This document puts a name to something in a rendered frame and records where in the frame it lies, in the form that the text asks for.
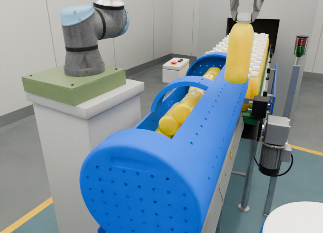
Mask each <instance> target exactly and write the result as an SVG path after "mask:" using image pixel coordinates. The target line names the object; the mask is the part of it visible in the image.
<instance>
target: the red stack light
mask: <svg viewBox="0 0 323 233"><path fill-rule="evenodd" d="M308 40H309V38H297V37H296V39H295V44H294V45H296V46H307V44H308Z"/></svg>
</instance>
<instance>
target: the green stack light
mask: <svg viewBox="0 0 323 233"><path fill-rule="evenodd" d="M306 49H307V46H296V45H294V49H293V54H294V55H299V56H303V55H305V53H306Z"/></svg>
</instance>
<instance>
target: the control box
mask: <svg viewBox="0 0 323 233"><path fill-rule="evenodd" d="M180 59H181V58H173V59H171V60H170V61H168V62H167V63H165V64H164V65H163V66H162V81H163V82H166V83H171V82H172V81H173V80H175V79H178V78H180V77H184V76H186V73H187V71H188V69H189V59H183V58H182V59H183V61H181V62H178V60H180ZM172 61H176V62H177V63H176V64H172V63H171V62H172Z"/></svg>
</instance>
